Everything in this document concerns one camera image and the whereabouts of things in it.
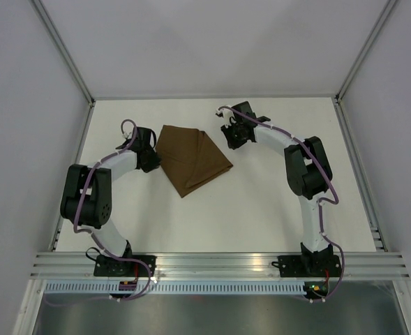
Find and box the brown cloth napkin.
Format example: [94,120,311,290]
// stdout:
[156,125,233,198]

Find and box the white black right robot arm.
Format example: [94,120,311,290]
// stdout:
[216,101,342,277]

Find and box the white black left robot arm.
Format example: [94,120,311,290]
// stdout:
[60,127,161,276]

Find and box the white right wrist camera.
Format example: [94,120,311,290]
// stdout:
[215,105,235,127]

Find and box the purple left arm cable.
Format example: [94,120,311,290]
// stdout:
[44,119,157,308]

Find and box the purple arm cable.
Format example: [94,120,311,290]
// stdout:
[214,106,348,304]
[44,119,157,308]

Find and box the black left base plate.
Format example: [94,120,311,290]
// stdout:
[94,255,156,278]

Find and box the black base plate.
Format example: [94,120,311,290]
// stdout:
[270,255,342,278]
[94,255,156,278]

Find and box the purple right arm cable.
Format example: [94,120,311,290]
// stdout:
[214,106,348,304]

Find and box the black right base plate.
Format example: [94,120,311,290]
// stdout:
[270,255,342,278]

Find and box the aluminium frame rail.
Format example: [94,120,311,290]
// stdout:
[29,252,410,281]

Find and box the white slotted cable duct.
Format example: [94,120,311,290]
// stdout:
[45,280,305,295]

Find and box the left aluminium frame post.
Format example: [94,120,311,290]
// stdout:
[29,0,95,107]

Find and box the aluminium frame post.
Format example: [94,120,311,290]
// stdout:
[29,0,95,107]
[334,0,400,103]

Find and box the right aluminium frame post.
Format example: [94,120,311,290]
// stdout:
[334,0,400,103]

